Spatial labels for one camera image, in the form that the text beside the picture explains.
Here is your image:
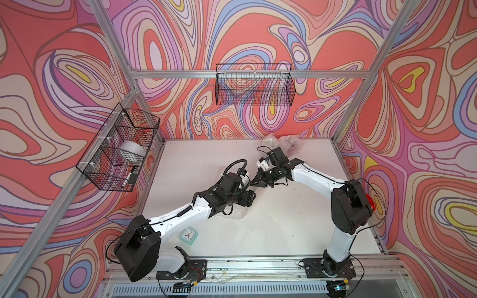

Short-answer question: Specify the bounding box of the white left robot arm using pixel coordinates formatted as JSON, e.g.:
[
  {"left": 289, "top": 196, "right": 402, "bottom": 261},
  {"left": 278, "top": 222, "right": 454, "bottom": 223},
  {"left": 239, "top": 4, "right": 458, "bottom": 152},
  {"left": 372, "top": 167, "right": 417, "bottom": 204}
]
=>
[{"left": 113, "top": 170, "right": 257, "bottom": 282}]

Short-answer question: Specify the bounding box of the red pen cup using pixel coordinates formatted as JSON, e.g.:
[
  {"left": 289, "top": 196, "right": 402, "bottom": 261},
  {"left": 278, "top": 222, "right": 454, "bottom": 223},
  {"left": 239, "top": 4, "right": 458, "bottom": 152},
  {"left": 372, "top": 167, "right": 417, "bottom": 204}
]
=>
[{"left": 366, "top": 194, "right": 376, "bottom": 214}]

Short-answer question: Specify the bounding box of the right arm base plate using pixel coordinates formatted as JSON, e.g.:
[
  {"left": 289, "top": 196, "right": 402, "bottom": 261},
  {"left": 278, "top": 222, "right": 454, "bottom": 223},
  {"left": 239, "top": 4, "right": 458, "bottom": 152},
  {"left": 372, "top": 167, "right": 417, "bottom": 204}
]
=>
[{"left": 298, "top": 257, "right": 357, "bottom": 279}]

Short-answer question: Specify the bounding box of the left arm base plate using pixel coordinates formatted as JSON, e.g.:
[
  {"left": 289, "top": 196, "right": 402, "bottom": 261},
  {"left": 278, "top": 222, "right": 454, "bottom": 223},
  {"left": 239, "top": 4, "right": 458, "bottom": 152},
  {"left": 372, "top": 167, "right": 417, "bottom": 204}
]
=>
[{"left": 156, "top": 259, "right": 207, "bottom": 281}]

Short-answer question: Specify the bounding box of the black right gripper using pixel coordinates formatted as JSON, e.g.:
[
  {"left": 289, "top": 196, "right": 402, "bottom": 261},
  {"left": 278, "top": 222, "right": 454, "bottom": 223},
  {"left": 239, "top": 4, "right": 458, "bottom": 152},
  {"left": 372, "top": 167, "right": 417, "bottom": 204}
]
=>
[{"left": 250, "top": 166, "right": 281, "bottom": 187}]

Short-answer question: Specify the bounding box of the white tape roll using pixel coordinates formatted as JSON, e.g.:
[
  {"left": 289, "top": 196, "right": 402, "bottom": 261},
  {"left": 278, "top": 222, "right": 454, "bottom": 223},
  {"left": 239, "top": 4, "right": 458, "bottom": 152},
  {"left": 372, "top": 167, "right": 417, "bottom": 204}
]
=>
[{"left": 119, "top": 140, "right": 146, "bottom": 165}]

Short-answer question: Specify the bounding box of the left wire basket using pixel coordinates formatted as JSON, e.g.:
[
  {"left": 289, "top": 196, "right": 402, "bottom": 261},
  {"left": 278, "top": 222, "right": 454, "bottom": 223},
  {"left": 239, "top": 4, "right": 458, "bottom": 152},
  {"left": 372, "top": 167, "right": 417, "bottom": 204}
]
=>
[{"left": 76, "top": 104, "right": 160, "bottom": 192}]

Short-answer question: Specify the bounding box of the wire basket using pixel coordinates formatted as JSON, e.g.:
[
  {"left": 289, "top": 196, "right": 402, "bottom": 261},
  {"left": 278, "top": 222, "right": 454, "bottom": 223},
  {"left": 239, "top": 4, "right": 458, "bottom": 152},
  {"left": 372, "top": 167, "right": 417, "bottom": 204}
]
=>
[
  {"left": 76, "top": 104, "right": 160, "bottom": 192},
  {"left": 215, "top": 62, "right": 296, "bottom": 108}
]

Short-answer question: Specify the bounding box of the black marker in basket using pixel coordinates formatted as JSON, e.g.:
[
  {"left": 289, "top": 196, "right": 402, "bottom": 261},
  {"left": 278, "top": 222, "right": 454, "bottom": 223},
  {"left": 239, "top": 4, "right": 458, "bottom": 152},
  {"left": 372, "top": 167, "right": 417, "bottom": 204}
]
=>
[{"left": 121, "top": 168, "right": 134, "bottom": 189}]

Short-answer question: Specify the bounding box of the teal alarm clock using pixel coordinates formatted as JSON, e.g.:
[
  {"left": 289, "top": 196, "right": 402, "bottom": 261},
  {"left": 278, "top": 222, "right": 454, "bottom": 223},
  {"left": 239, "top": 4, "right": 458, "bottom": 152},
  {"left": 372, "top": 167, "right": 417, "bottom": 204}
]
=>
[{"left": 180, "top": 227, "right": 198, "bottom": 245}]

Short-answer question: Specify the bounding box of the back wire basket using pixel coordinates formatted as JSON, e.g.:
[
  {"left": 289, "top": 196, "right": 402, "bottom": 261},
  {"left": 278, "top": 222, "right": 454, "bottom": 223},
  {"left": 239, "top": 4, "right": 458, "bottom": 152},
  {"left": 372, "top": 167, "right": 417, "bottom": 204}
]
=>
[{"left": 215, "top": 62, "right": 296, "bottom": 108}]

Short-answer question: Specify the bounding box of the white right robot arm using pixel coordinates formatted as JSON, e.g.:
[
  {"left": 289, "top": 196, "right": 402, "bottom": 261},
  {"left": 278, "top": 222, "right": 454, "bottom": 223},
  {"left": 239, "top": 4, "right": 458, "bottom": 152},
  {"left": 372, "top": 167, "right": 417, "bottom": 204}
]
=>
[{"left": 252, "top": 147, "right": 376, "bottom": 264}]

